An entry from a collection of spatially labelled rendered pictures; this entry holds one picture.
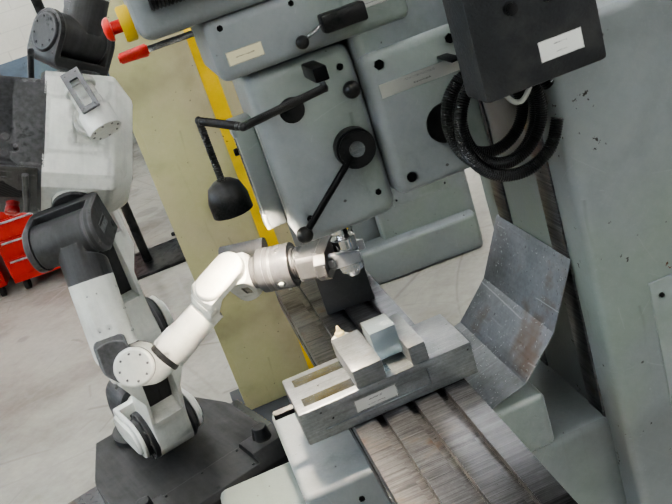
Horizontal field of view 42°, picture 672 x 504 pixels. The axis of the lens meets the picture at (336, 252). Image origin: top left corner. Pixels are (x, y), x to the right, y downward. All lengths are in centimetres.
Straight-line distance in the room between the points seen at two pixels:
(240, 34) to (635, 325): 88
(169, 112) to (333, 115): 184
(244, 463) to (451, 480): 101
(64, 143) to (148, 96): 150
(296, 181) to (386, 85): 22
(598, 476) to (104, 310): 105
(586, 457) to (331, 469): 52
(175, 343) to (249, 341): 188
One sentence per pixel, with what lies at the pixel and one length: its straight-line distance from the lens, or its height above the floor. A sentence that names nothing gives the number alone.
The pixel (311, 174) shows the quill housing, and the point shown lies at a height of 143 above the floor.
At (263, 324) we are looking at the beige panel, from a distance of 358.
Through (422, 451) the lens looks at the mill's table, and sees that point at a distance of 155.
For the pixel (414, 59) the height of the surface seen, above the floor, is 156.
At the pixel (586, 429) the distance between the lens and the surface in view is 186.
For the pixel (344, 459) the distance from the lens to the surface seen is 174.
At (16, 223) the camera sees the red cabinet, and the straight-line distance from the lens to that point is 630.
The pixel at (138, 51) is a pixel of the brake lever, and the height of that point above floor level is 170.
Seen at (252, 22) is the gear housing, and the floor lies 171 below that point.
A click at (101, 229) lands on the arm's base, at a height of 141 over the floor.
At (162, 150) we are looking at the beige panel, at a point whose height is 118.
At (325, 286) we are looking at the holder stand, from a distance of 206.
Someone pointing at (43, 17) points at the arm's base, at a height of 180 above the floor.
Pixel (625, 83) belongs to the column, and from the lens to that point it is 157.
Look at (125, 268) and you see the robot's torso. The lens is 221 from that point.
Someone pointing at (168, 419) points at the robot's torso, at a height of 73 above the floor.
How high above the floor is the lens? 186
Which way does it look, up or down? 22 degrees down
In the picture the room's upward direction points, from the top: 19 degrees counter-clockwise
